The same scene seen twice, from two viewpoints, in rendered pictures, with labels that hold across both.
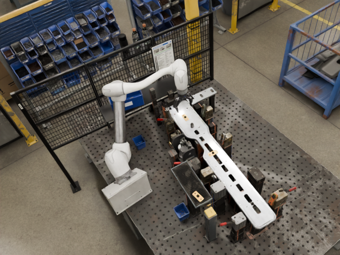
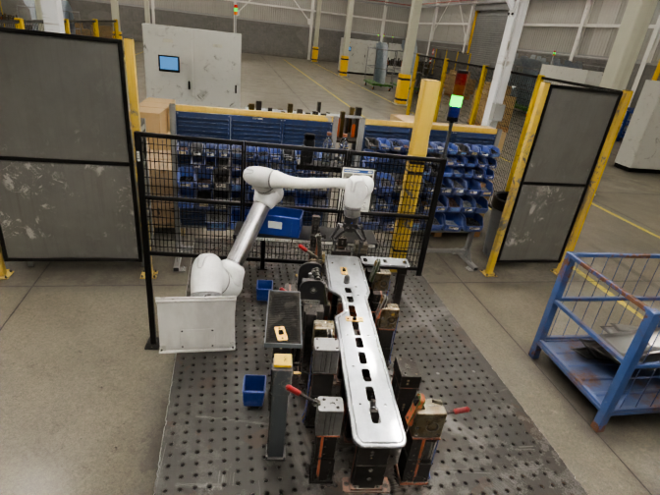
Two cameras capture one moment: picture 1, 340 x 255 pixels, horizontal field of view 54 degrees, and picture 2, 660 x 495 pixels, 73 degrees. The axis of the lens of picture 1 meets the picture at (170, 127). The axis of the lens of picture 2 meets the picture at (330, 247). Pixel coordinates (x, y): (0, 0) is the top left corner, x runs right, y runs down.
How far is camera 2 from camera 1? 1.26 m
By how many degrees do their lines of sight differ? 27
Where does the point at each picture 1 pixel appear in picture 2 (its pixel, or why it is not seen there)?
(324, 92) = (603, 387)
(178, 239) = (219, 427)
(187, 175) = (287, 305)
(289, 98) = (539, 377)
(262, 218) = (377, 433)
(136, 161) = (244, 310)
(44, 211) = (90, 351)
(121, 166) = (209, 278)
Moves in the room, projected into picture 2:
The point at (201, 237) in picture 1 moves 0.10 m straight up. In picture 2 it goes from (258, 443) to (259, 424)
